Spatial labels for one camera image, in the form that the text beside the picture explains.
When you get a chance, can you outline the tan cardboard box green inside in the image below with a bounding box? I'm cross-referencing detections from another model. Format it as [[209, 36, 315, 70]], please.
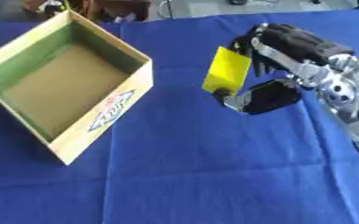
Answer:
[[0, 9, 155, 166]]

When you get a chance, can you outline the brown wooden furniture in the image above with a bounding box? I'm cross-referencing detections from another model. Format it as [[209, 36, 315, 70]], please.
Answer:
[[82, 0, 154, 24]]

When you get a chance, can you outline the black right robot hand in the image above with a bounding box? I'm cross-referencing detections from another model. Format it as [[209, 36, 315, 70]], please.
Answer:
[[211, 22, 357, 116]]

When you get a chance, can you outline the yellow rectangular block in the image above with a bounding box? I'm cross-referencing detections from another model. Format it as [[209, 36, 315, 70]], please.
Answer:
[[201, 45, 253, 96]]

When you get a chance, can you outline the black and white bag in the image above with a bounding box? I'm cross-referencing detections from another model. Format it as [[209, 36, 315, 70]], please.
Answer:
[[21, 0, 69, 19]]

